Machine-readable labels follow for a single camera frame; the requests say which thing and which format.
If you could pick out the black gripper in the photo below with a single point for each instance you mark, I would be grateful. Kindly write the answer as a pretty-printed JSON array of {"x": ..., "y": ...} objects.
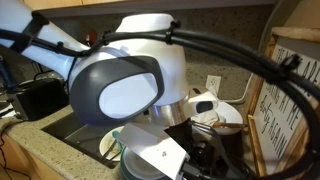
[{"x": 181, "y": 135}]

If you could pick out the stainless steel sink basin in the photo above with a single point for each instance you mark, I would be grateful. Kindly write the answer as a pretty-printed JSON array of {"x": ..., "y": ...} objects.
[{"x": 76, "y": 133}]

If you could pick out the white cloth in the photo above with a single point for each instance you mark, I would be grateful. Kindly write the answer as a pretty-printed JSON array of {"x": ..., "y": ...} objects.
[{"x": 206, "y": 117}]

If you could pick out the grey dinner plate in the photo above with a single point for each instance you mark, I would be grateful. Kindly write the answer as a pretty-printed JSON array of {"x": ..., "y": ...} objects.
[{"x": 140, "y": 166}]

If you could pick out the large white bowl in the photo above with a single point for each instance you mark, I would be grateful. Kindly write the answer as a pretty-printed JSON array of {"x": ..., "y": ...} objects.
[{"x": 231, "y": 116}]

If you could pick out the teal silicone spoon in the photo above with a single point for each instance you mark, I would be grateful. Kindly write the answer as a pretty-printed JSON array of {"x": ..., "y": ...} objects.
[{"x": 116, "y": 138}]

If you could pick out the metal knife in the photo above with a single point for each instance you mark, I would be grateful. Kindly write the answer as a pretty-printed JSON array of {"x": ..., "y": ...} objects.
[{"x": 115, "y": 156}]

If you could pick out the dirty white plate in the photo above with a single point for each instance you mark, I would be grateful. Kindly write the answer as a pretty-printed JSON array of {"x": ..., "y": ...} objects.
[{"x": 108, "y": 143}]

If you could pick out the metal fork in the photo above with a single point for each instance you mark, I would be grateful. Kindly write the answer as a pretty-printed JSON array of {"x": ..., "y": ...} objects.
[{"x": 108, "y": 151}]

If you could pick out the wood framed text sign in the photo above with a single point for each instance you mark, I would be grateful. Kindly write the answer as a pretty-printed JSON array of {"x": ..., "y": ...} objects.
[{"x": 283, "y": 126}]

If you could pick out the black toaster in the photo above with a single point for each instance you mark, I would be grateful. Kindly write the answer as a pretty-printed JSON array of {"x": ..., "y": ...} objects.
[{"x": 36, "y": 100}]

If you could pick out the wooden lower cabinet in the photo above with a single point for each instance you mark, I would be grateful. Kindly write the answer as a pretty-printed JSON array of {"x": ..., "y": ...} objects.
[{"x": 20, "y": 160}]

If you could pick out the dark blue tall object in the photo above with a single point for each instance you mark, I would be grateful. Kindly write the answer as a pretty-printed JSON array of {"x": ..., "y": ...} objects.
[{"x": 6, "y": 73}]

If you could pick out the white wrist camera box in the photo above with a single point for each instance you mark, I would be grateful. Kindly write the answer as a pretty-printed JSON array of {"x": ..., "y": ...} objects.
[{"x": 153, "y": 150}]

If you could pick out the white wall outlet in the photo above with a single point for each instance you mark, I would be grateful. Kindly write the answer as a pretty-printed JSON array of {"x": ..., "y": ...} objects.
[{"x": 213, "y": 85}]

